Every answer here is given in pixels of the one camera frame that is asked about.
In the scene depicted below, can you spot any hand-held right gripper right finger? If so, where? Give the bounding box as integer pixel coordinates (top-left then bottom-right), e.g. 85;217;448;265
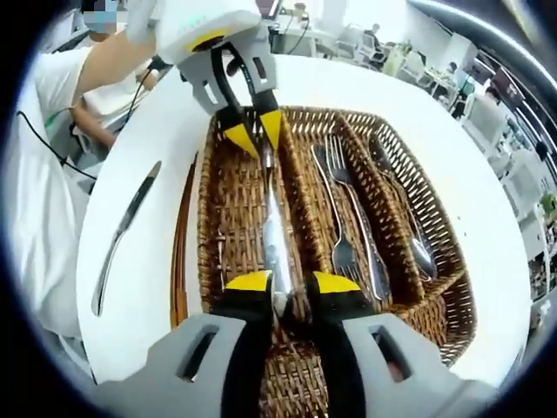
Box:
310;271;498;418

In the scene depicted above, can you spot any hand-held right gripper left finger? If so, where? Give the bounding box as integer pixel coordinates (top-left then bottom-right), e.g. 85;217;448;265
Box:
93;269;276;418

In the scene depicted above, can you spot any brown wicker storage slots basket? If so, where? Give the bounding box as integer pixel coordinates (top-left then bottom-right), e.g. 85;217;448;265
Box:
191;105;479;418

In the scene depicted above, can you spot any steel knife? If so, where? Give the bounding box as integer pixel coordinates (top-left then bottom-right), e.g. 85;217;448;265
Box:
259;143;302;321
90;160;163;318

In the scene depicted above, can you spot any person in white shirt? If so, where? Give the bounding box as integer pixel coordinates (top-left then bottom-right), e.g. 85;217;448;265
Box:
6;47;97;340

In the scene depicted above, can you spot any black cable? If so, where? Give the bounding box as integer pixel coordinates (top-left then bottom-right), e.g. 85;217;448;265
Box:
128;63;161;108
16;111;97;181

